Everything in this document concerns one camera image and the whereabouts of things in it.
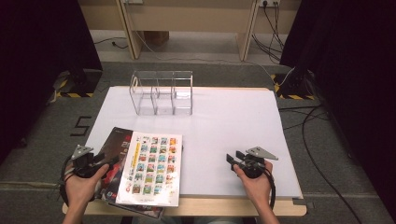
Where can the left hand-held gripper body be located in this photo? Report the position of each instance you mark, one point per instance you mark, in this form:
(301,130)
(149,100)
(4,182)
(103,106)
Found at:
(84,165)

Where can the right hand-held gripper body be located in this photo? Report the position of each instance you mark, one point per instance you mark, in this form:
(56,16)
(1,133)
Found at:
(253,166)

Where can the dark book with red picture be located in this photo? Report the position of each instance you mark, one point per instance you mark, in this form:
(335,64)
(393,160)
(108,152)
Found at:
(120,146)

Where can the white book with picture grid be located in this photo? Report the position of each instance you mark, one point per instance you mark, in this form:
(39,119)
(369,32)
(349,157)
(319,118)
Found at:
(152,168)

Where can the clear acrylic file rack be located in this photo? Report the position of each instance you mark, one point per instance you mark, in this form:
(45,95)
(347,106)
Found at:
(182,93)

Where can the person's right hand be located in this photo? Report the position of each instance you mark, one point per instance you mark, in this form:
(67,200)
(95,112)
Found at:
(258,189)

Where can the person's left hand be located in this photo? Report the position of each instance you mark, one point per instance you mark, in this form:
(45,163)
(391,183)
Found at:
(81,191)

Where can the wooden table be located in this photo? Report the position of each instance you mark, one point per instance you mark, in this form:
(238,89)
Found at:
(233,207)

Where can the black yellow striped stand base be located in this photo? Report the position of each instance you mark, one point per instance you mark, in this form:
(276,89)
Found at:
(84,82)
(292,85)

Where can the black curtain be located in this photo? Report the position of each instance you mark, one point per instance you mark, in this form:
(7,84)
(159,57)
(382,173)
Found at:
(358,62)
(37,62)

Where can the beige wooden desk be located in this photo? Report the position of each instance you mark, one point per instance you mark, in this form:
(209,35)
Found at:
(186,15)

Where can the grey table bracket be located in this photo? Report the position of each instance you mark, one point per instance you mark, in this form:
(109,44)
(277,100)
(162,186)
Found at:
(303,203)

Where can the white wall socket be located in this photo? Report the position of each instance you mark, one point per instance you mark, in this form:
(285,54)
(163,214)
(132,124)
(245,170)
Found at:
(270,2)

